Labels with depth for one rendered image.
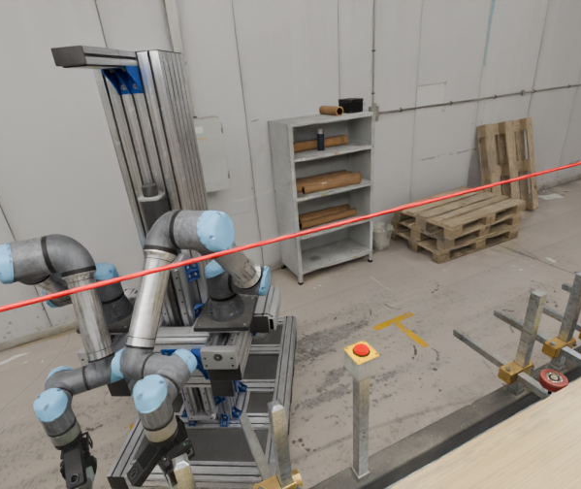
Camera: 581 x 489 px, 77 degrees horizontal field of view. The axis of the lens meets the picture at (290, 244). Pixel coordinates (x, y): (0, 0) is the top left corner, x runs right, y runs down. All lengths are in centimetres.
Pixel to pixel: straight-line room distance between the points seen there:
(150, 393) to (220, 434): 130
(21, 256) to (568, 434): 166
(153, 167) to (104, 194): 187
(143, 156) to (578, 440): 170
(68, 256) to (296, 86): 286
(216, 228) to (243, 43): 265
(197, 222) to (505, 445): 109
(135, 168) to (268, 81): 221
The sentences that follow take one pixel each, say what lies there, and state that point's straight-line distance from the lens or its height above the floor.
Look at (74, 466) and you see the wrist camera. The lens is 134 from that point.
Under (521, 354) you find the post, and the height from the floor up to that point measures 89.
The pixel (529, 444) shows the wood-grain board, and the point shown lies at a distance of 138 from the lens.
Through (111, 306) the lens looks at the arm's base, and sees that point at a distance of 169.
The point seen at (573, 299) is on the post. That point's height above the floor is 105.
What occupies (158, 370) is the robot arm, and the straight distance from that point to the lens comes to 105.
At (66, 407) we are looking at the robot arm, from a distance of 126.
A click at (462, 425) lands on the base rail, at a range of 163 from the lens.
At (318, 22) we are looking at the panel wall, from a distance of 385.
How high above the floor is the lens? 191
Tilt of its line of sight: 25 degrees down
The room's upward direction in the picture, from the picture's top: 5 degrees counter-clockwise
